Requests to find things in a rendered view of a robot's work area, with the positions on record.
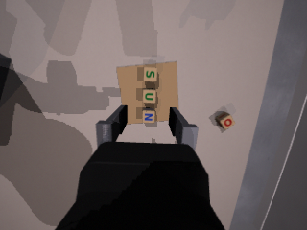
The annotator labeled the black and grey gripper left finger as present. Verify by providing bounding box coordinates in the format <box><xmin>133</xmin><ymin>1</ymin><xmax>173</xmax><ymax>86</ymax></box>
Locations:
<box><xmin>96</xmin><ymin>105</ymin><xmax>128</xmax><ymax>147</ymax></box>

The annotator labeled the tan flat mat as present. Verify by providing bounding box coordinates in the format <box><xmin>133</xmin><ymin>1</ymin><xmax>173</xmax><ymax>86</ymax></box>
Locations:
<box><xmin>117</xmin><ymin>62</ymin><xmax>178</xmax><ymax>124</ymax></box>

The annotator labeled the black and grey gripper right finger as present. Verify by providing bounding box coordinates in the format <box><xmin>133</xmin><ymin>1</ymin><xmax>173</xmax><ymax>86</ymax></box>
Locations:
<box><xmin>169</xmin><ymin>107</ymin><xmax>199</xmax><ymax>150</ymax></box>

